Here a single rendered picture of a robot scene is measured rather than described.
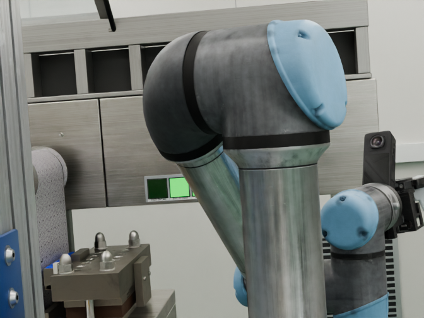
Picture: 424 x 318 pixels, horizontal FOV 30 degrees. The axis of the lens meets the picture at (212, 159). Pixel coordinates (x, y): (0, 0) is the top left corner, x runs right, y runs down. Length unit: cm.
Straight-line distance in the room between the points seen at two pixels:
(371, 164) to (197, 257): 335
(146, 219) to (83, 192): 238
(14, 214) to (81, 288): 112
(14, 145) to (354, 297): 54
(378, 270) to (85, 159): 124
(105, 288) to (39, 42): 75
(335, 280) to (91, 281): 86
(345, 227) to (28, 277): 45
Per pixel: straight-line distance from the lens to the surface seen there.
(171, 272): 459
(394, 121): 448
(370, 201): 108
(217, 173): 96
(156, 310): 200
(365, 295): 110
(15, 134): 77
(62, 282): 187
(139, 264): 199
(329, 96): 82
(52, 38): 223
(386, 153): 126
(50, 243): 200
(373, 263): 110
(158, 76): 87
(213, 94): 83
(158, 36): 216
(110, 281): 184
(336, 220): 107
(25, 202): 79
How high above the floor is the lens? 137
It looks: 3 degrees down
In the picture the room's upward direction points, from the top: 4 degrees counter-clockwise
